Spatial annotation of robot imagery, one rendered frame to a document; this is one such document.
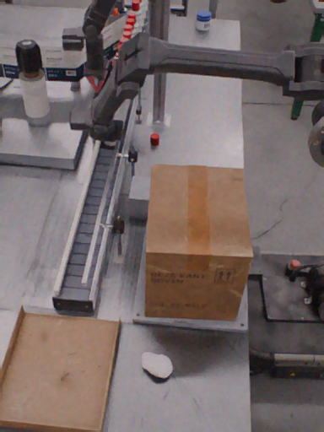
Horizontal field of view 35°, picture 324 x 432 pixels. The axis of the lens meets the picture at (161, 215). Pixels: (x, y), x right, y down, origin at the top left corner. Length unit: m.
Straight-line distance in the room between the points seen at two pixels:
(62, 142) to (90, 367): 0.83
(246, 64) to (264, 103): 2.58
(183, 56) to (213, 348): 0.72
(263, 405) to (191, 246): 1.19
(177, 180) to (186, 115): 0.75
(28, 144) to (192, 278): 0.86
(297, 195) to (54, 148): 1.62
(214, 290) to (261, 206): 1.67
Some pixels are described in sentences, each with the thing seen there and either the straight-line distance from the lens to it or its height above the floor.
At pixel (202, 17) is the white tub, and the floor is 0.90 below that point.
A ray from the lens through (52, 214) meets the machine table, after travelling 1.64.
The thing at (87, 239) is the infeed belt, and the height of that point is 0.88.
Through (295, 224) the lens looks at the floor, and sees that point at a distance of 2.84.
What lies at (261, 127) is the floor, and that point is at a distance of 3.44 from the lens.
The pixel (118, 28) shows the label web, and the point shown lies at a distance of 2.18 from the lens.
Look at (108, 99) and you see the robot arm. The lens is 1.29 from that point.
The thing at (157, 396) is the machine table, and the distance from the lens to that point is 1.29.
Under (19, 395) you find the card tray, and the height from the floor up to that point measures 0.83.
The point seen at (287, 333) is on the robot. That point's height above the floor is 0.24.
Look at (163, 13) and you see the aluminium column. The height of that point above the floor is 1.26.
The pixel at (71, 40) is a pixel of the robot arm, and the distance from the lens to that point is 1.71.
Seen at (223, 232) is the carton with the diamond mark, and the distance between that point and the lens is 1.20.
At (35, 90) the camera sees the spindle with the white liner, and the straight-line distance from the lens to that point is 1.82.
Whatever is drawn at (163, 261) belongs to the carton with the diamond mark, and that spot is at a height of 1.09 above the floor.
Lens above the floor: 2.00
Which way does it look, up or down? 47 degrees down
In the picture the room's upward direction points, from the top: 3 degrees clockwise
